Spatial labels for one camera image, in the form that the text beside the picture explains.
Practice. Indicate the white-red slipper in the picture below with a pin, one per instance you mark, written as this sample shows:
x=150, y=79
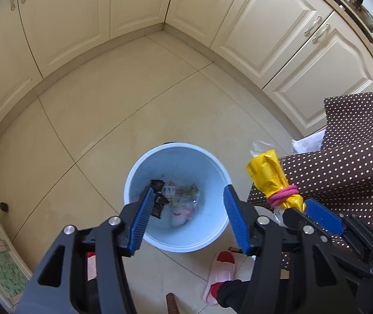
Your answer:
x=222, y=263

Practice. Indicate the yellow foil wrapper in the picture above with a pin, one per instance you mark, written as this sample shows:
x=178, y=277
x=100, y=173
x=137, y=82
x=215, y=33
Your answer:
x=266, y=173

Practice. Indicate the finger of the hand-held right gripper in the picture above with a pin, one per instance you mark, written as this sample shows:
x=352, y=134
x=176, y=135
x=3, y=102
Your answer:
x=292, y=217
x=323, y=216

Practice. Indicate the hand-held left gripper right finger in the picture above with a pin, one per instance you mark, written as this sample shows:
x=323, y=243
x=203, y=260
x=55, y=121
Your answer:
x=237, y=219

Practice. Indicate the pink hair band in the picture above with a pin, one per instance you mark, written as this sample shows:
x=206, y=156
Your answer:
x=281, y=197

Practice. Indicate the white cloth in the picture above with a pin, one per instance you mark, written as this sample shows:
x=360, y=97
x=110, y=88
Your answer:
x=310, y=142

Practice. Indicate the person's red sock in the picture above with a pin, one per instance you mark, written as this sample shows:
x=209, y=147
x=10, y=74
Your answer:
x=216, y=289

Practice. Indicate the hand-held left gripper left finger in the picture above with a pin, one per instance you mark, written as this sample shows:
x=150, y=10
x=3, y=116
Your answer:
x=140, y=222

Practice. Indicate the steel wok with lid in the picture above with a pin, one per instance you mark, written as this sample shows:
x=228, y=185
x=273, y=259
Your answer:
x=363, y=9

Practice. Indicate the brown wooden stick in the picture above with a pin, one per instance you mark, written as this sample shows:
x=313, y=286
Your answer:
x=173, y=304

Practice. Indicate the black wrapper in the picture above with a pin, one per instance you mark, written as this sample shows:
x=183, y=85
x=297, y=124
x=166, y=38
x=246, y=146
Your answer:
x=158, y=201

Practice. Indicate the green white printed sachet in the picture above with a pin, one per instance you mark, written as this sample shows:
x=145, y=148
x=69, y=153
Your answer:
x=181, y=191

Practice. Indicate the blue plastic bucket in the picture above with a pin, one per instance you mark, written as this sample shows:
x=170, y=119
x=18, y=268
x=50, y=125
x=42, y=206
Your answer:
x=179, y=163

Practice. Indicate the brown polka dot tablecloth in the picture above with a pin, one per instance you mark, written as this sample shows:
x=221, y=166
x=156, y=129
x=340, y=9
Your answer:
x=353, y=157

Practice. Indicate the clear plastic wrap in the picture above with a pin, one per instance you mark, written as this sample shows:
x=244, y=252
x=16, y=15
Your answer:
x=261, y=145

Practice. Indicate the black door stopper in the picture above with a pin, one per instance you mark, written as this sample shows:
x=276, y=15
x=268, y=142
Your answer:
x=3, y=206

